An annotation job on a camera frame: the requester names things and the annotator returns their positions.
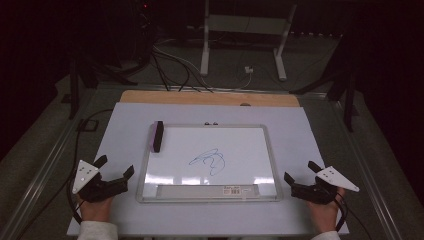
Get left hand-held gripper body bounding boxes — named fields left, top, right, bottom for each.
left=72, top=159, right=129, bottom=203

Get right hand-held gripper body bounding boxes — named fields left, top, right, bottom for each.
left=290, top=165, right=360, bottom=205

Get purple and black eraser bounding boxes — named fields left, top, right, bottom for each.
left=149, top=120, right=165, bottom=154

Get person's left hand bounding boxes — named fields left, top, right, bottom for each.
left=78, top=196, right=114, bottom=223

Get person's right hand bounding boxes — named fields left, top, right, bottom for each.
left=306, top=188, right=346, bottom=234

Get black square floor plate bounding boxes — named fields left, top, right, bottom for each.
left=77, top=119, right=100, bottom=132

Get silver-framed whiteboard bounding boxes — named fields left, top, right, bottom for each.
left=135, top=123, right=284, bottom=204

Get white table cover sheet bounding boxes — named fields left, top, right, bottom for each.
left=66, top=102, right=350, bottom=237

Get dark equipment rack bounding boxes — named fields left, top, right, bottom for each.
left=109, top=0, right=156, bottom=69

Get grey metal stand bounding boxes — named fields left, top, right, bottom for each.
left=199, top=0, right=298, bottom=82

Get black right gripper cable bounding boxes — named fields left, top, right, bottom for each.
left=334, top=192, right=373, bottom=240

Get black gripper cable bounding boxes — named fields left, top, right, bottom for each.
left=14, top=108, right=114, bottom=240
left=334, top=192, right=373, bottom=240

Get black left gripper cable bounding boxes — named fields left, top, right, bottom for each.
left=14, top=108, right=114, bottom=240

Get black floor cables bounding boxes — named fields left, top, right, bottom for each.
left=151, top=49, right=214, bottom=94

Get white cable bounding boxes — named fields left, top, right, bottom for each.
left=153, top=44, right=253, bottom=92

